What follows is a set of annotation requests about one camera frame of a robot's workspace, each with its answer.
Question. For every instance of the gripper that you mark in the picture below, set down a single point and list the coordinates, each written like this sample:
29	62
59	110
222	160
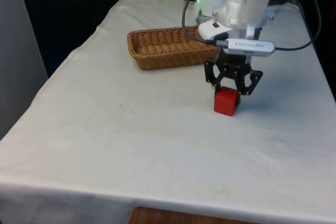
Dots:
236	61

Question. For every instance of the red cube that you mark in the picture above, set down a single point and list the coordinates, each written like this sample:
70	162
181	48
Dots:
224	103

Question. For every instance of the brown wicker basket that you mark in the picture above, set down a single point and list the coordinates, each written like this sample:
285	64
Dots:
168	58

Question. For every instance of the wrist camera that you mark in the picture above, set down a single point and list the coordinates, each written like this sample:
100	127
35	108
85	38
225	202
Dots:
246	47

